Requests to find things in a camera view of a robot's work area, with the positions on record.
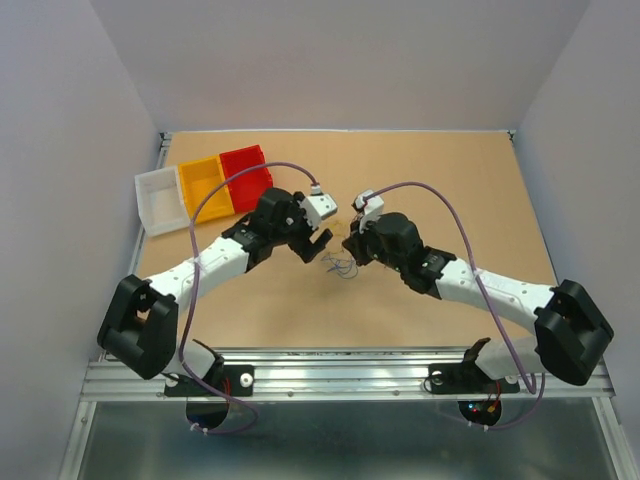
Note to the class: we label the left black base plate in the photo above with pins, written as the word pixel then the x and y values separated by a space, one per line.
pixel 236 380

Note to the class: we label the yellow plastic bin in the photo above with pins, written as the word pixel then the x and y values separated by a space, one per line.
pixel 198 178

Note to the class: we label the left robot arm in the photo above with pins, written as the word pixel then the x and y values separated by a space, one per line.
pixel 140 327

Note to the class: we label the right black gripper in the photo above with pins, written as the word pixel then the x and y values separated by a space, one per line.
pixel 357 248

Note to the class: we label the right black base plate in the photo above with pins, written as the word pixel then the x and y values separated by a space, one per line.
pixel 463 378

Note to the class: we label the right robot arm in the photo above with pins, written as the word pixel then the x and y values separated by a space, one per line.
pixel 568 332

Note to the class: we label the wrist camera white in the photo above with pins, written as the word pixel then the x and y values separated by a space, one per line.
pixel 368 207
pixel 318 206

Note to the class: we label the red plastic bin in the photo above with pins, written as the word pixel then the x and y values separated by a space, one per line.
pixel 248 188

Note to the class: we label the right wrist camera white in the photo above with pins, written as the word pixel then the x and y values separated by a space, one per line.
pixel 368 207

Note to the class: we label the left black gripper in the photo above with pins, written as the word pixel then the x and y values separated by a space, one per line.
pixel 306 250

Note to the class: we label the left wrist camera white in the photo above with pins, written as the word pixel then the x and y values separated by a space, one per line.
pixel 318 206

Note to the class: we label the aluminium rail frame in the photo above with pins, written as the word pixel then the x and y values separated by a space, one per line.
pixel 340 364

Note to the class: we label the white plastic bin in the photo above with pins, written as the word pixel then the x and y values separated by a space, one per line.
pixel 160 202

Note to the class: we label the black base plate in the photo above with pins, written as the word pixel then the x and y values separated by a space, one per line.
pixel 236 380
pixel 463 378

